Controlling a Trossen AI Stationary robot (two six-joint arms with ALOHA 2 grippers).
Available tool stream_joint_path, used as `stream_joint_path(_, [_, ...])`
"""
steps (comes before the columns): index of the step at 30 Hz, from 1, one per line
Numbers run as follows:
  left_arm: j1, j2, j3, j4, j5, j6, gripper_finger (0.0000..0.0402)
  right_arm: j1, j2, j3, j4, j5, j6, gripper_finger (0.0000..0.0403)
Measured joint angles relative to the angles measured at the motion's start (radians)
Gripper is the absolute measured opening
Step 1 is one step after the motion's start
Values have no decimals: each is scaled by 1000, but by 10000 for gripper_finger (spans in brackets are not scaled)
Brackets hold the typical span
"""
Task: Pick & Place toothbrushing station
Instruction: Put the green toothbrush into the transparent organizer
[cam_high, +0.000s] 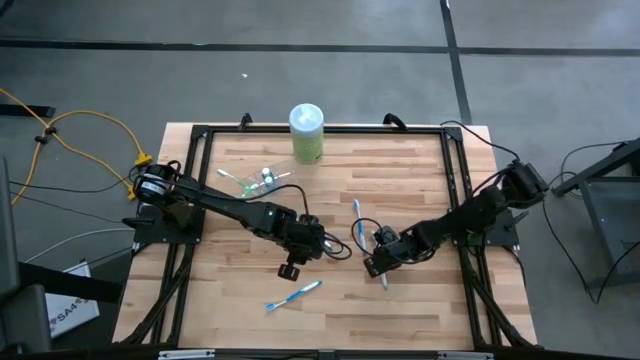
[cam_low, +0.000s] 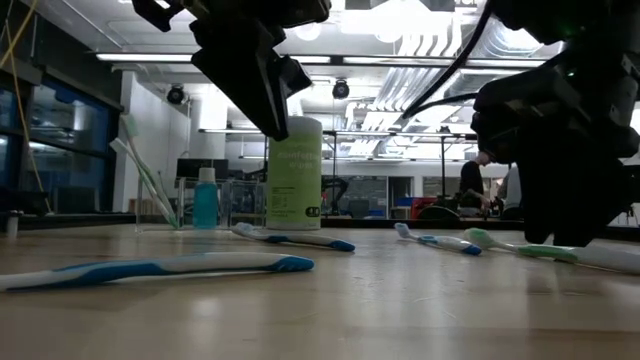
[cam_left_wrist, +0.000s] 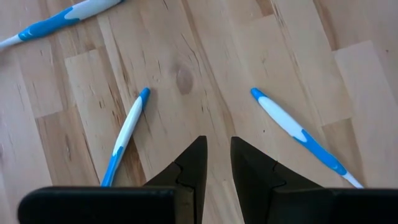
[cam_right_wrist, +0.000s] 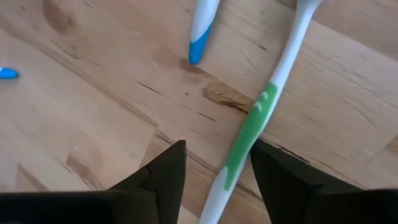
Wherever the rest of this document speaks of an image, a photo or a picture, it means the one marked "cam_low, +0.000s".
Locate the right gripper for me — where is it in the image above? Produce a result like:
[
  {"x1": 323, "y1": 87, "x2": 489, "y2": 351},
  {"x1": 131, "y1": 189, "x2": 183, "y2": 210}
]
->
[{"x1": 471, "y1": 34, "x2": 640, "y2": 248}]

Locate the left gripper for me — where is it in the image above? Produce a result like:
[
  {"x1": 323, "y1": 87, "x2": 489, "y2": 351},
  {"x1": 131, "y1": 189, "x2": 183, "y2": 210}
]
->
[{"x1": 132, "y1": 0, "x2": 332, "y2": 143}]

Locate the green white toothbrush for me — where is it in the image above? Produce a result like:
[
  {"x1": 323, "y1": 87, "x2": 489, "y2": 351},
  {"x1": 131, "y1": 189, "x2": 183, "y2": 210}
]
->
[
  {"x1": 121, "y1": 113, "x2": 181, "y2": 230},
  {"x1": 463, "y1": 227, "x2": 640, "y2": 276}
]

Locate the blue white toothbrush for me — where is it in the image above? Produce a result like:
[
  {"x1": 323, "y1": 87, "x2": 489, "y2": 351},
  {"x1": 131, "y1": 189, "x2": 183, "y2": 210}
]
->
[
  {"x1": 393, "y1": 222, "x2": 484, "y2": 257},
  {"x1": 230, "y1": 221, "x2": 357, "y2": 253},
  {"x1": 0, "y1": 251, "x2": 316, "y2": 294}
]

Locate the person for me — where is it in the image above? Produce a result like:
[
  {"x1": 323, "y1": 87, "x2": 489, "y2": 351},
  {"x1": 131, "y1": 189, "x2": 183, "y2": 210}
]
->
[
  {"x1": 458, "y1": 151, "x2": 495, "y2": 211},
  {"x1": 496, "y1": 163, "x2": 524, "y2": 221}
]

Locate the white round ceiling lamp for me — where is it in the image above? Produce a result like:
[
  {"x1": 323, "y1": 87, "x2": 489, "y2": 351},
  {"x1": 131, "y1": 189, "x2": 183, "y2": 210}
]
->
[{"x1": 294, "y1": 22, "x2": 322, "y2": 42}]

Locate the green wipes canister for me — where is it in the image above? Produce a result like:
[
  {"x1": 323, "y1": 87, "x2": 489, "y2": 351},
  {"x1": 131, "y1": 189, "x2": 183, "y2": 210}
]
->
[{"x1": 265, "y1": 115, "x2": 324, "y2": 232}]

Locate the black computer monitor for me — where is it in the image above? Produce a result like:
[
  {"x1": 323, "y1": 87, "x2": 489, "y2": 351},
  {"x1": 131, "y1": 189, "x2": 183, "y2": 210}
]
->
[{"x1": 175, "y1": 158, "x2": 230, "y2": 182}]

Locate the clear plastic organizer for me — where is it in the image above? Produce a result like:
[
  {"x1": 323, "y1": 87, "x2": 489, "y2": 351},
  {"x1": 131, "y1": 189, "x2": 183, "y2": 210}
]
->
[{"x1": 133, "y1": 174, "x2": 267, "y2": 234}]

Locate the long ceiling light strip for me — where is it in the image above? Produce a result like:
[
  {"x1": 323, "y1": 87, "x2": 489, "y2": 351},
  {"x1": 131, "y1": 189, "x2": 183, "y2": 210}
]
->
[{"x1": 94, "y1": 52, "x2": 551, "y2": 69}]

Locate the red storage box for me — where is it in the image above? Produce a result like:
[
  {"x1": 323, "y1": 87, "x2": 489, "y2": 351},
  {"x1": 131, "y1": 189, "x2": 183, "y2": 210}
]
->
[{"x1": 410, "y1": 196, "x2": 437, "y2": 220}]

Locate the blue mouthwash bottle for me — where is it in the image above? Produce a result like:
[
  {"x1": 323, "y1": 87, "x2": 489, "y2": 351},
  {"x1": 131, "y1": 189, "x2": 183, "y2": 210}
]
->
[{"x1": 192, "y1": 166, "x2": 220, "y2": 231}]

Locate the small grey cylinder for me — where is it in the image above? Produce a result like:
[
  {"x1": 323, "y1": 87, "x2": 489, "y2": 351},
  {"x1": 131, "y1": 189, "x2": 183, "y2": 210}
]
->
[{"x1": 5, "y1": 209, "x2": 24, "y2": 239}]

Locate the silver ventilation duct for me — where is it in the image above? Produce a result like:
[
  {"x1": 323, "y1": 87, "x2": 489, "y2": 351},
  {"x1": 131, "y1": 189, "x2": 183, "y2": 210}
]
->
[{"x1": 467, "y1": 22, "x2": 566, "y2": 101}]

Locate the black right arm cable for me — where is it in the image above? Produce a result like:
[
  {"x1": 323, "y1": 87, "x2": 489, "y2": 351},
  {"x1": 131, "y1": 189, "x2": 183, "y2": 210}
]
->
[{"x1": 402, "y1": 0, "x2": 494, "y2": 121}]

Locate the black aluminium table frame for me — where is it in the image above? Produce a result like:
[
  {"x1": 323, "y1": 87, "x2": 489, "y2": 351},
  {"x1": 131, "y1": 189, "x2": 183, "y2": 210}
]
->
[{"x1": 0, "y1": 212, "x2": 640, "y2": 242}]

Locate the yellow extension cable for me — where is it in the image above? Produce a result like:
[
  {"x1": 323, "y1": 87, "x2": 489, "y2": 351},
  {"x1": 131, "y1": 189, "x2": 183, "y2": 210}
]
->
[{"x1": 0, "y1": 0, "x2": 54, "y2": 214}]

